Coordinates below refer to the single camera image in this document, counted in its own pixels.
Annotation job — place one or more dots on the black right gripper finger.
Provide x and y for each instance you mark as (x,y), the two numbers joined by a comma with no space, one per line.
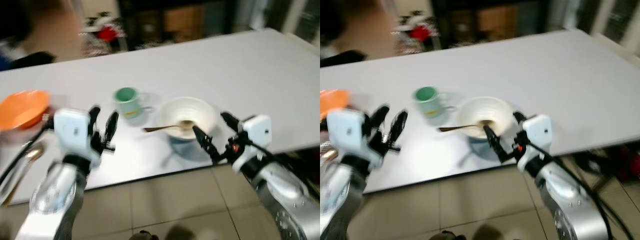
(495,142)
(205,141)
(521,122)
(232,122)

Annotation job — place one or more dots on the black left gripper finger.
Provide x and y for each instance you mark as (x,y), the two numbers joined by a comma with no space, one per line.
(111,127)
(94,120)
(378,119)
(398,127)

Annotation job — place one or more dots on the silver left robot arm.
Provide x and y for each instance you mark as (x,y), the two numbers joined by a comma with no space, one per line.
(52,197)
(342,192)

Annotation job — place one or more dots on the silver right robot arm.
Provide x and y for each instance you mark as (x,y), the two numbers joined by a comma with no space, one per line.
(570,200)
(285,195)

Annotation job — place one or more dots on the green mug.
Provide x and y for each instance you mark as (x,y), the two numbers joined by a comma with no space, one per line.
(127,102)
(429,101)

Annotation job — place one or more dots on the white ribbed bowl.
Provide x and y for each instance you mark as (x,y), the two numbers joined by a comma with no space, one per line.
(192,111)
(492,110)

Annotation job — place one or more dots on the orange bowl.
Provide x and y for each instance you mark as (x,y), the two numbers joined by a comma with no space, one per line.
(331,101)
(21,110)

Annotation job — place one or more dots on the stool with red object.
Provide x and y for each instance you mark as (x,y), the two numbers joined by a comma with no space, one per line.
(420,32)
(106,34)

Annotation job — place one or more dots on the dark red bag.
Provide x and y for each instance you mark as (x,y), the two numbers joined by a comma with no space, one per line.
(607,165)

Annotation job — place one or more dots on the person in dark clothes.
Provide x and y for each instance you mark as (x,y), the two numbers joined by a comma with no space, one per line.
(334,35)
(20,35)

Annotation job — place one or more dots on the dark robot foot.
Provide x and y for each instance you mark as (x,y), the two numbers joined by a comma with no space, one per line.
(144,235)
(454,235)

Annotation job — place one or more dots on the dark shelf cabinet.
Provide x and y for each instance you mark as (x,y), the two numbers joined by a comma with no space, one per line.
(495,21)
(180,22)

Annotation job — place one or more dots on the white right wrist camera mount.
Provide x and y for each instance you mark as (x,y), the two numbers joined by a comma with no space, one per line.
(257,132)
(537,132)

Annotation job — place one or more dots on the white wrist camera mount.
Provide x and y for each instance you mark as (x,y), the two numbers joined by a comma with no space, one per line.
(72,132)
(347,131)
(537,132)
(257,132)

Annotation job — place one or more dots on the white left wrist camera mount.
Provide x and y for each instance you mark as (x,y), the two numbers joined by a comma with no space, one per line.
(72,132)
(347,131)

